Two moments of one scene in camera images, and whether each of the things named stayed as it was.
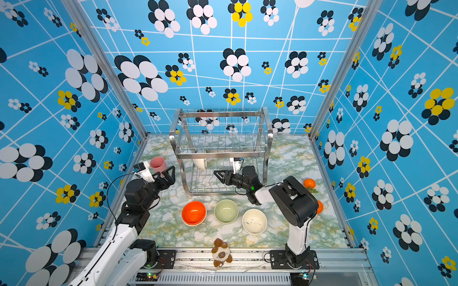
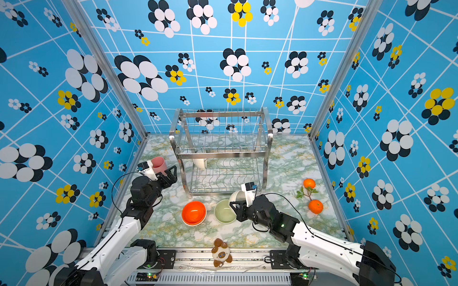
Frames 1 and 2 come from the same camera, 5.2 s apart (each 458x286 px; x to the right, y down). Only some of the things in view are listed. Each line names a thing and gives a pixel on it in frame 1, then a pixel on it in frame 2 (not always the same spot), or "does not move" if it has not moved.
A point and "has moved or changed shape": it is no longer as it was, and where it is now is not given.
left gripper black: [170, 180] does not move
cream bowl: [254, 221] has moved or changed shape
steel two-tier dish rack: [208, 142] does not move
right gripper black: [231, 176] -> [241, 214]
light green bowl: [226, 211] does not move
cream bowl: [199, 163] does not move
